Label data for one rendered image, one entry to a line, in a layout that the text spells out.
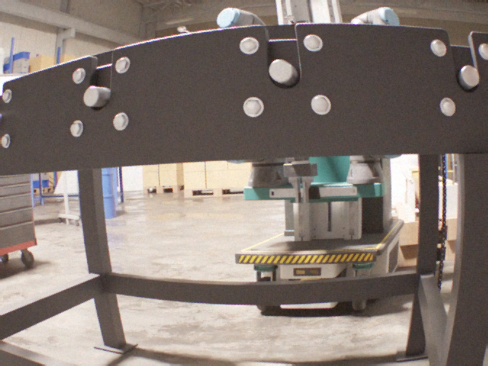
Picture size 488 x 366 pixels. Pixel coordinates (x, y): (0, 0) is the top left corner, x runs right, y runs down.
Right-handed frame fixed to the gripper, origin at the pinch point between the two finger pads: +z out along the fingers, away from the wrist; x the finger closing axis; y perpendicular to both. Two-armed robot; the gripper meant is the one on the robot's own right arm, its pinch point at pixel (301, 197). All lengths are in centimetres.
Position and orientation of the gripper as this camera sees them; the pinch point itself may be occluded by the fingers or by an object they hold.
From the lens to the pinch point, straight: 226.9
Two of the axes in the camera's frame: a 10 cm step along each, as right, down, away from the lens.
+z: 0.5, 10.0, 0.5
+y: 5.4, -0.7, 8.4
